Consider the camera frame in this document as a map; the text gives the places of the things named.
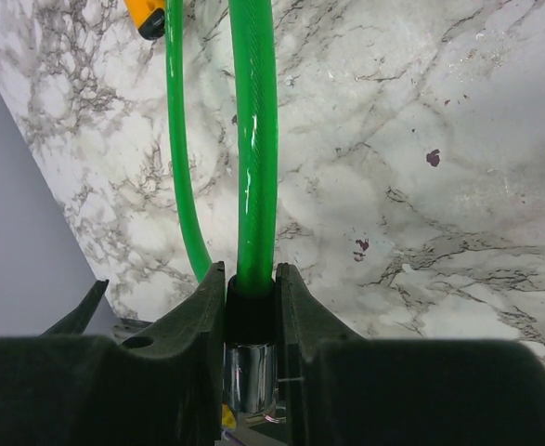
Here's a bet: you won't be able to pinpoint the green cable lock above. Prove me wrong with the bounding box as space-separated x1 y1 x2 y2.
165 1 279 414

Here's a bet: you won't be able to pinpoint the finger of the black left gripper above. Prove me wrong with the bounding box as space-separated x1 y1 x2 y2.
43 280 110 335

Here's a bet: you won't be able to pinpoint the orange utility knife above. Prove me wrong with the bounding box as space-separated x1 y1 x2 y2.
124 0 165 41

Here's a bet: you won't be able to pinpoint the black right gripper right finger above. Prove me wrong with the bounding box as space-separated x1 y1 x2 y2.
276 264 545 445

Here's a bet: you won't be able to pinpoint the yellow handled pliers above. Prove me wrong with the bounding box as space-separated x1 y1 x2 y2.
221 404 237 430

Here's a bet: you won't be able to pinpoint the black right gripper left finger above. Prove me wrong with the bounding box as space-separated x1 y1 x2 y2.
0 262 226 445

